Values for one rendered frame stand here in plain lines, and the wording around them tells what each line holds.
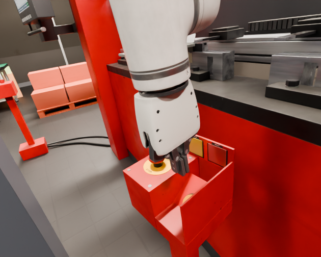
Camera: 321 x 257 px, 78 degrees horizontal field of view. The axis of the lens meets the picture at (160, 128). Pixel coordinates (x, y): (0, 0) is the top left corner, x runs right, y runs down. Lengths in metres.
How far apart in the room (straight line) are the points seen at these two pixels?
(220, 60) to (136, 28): 0.54
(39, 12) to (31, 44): 5.92
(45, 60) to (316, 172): 7.51
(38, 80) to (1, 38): 3.71
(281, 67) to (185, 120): 0.38
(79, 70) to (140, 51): 3.84
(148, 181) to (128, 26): 0.31
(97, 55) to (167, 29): 1.43
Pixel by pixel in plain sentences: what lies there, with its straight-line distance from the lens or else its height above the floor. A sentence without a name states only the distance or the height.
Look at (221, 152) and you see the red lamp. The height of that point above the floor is 0.82.
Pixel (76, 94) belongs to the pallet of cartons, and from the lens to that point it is 3.77.
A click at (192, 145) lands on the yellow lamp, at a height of 0.81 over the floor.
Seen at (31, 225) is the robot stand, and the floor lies 0.59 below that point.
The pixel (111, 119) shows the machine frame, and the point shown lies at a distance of 1.77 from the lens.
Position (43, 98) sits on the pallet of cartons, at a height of 0.30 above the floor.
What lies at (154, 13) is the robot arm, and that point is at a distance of 0.24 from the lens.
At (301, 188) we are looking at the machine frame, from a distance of 0.57.
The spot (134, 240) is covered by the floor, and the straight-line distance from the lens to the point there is 1.33.
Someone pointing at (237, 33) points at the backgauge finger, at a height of 1.00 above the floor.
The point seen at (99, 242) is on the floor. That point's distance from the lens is 1.39.
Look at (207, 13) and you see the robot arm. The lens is 0.31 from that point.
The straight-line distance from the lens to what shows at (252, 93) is 0.62.
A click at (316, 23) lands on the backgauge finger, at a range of 0.83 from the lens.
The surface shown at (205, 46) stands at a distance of 0.85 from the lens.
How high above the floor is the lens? 1.07
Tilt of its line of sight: 27 degrees down
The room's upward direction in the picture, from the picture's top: 8 degrees counter-clockwise
